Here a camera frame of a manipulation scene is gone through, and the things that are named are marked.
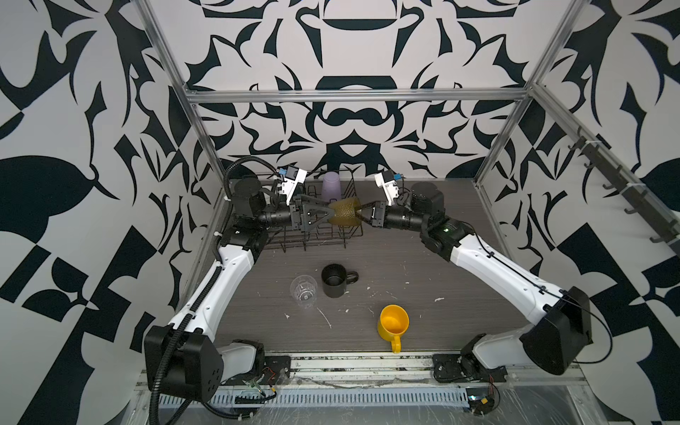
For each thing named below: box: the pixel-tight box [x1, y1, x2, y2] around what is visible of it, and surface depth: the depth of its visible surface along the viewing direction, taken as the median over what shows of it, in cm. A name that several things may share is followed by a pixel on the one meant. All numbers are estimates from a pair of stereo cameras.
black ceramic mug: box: [321, 263, 360, 299], surface depth 87 cm
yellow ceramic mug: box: [377, 304, 410, 355], surface depth 77 cm
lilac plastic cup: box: [322, 170, 342, 204], surface depth 104 cm
